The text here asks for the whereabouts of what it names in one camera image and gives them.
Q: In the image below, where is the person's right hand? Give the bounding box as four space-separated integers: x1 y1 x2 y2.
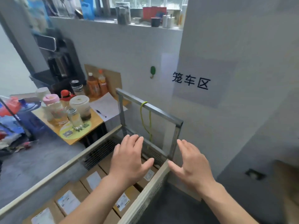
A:
168 139 216 196

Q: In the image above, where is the person's left hand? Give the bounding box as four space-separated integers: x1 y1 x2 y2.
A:
108 134 154 187

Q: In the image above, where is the barcode printed medium cardboard box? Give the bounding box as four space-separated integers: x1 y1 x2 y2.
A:
98 152 115 175

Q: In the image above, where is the box yellow tape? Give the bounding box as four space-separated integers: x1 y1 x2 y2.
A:
136 161 158 189

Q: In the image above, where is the yellow taped medium cardboard box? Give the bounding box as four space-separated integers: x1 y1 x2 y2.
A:
113 185 140 218

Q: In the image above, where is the parcel with long label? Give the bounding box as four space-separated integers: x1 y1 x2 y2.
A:
80 165 107 193

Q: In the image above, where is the unlabelled medium cardboard box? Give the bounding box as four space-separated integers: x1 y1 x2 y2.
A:
102 208 121 224

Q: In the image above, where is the metal wire cage cart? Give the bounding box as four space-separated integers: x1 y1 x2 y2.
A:
0 88 184 224

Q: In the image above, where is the person's left forearm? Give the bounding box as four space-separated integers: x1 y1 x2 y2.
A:
58 177 131 224

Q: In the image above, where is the white paper sheet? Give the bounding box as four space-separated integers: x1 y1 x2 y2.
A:
89 92 128 122

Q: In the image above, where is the yellow-green round sticker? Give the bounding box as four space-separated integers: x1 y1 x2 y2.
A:
59 121 92 140

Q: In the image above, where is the clear glass jar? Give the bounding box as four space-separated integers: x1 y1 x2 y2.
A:
66 107 84 130

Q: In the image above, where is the white lid drink cup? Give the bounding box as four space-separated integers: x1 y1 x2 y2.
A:
69 95 92 121

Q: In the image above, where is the orange drink bottle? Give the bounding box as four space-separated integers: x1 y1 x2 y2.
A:
97 69 108 95

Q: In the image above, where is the brown tea bottle white cap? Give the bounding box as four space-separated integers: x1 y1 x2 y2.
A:
87 72 101 97

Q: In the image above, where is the pink lid clear tumbler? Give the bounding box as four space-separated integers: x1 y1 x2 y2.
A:
43 94 68 125

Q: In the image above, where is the black lid steel flask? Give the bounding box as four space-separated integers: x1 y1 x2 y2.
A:
70 79 85 96

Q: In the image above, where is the red lid bottle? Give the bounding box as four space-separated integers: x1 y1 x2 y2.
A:
60 90 76 108

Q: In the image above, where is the small yellow table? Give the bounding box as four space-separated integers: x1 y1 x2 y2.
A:
31 107 104 145

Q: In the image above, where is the white plastic cup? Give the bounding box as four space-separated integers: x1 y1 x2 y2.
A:
41 102 54 122

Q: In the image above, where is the blue water jug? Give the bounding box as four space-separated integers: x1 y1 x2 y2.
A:
17 98 45 136

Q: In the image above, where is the heap of mixed rubbish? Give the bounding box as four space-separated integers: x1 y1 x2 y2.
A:
0 132 39 153

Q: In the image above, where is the black water dispenser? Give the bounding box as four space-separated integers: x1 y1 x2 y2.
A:
29 32 86 96

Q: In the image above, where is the red plastic object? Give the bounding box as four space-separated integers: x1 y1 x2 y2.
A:
0 96 21 117

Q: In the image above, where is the white small bottle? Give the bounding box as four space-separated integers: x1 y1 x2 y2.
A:
162 14 176 29

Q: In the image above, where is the dark lid glass jar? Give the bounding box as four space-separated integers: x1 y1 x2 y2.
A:
115 2 131 25

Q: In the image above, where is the red box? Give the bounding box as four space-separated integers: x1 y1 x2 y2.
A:
142 6 168 21

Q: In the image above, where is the cream tall bottle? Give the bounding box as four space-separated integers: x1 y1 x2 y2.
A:
178 4 188 30

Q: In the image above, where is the blue detergent bottle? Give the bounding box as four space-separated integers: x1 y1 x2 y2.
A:
80 0 95 21

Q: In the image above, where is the aluminium-framed window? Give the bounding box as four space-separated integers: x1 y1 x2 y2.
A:
110 0 188 10

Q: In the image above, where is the clear glass kettle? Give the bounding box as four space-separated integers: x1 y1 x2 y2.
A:
50 0 70 16

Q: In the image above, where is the pale blue plastic bag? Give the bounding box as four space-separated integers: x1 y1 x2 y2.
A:
26 0 51 33

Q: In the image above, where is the yellow-green rope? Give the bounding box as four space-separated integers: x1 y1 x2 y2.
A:
140 101 154 142

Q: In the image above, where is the grey wall socket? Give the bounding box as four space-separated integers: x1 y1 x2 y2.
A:
245 168 267 180

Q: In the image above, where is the wall sign with black characters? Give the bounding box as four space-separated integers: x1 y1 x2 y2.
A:
161 53 238 109

